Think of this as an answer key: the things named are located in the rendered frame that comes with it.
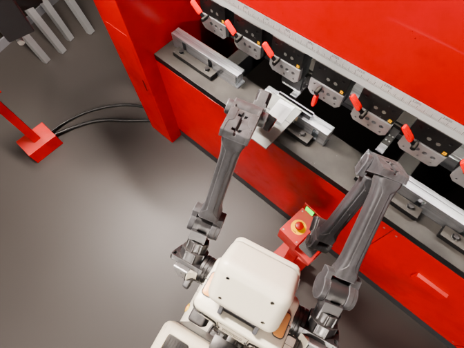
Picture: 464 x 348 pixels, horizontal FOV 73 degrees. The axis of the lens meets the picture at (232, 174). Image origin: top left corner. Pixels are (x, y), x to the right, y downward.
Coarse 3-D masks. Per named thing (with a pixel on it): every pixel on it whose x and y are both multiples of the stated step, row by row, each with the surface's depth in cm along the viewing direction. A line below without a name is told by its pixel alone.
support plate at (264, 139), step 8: (272, 96) 150; (272, 104) 148; (296, 112) 145; (288, 120) 143; (256, 128) 142; (272, 128) 142; (280, 128) 142; (256, 136) 140; (264, 136) 140; (272, 136) 140; (264, 144) 138
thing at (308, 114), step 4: (280, 92) 151; (284, 96) 150; (288, 96) 149; (288, 100) 149; (292, 100) 148; (296, 104) 148; (300, 104) 147; (304, 108) 146; (304, 112) 145; (308, 112) 146; (312, 112) 145; (304, 116) 147; (308, 116) 145; (312, 116) 146
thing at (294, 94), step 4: (312, 60) 156; (312, 64) 153; (312, 68) 152; (308, 72) 152; (304, 76) 156; (308, 76) 154; (304, 80) 153; (308, 80) 152; (304, 84) 151; (308, 84) 151; (304, 88) 150; (292, 92) 150; (296, 92) 150; (300, 92) 150; (292, 96) 149; (296, 96) 149
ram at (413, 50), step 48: (240, 0) 119; (288, 0) 103; (336, 0) 92; (384, 0) 82; (432, 0) 75; (336, 48) 104; (384, 48) 92; (432, 48) 83; (384, 96) 104; (432, 96) 92
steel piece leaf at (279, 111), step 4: (276, 104) 147; (280, 104) 147; (272, 108) 146; (276, 108) 146; (280, 108) 146; (284, 108) 146; (288, 108) 146; (272, 112) 145; (276, 112) 145; (280, 112) 145; (284, 112) 145; (288, 112) 145; (276, 116) 144; (280, 116) 144; (284, 116) 144; (280, 120) 143; (280, 124) 141
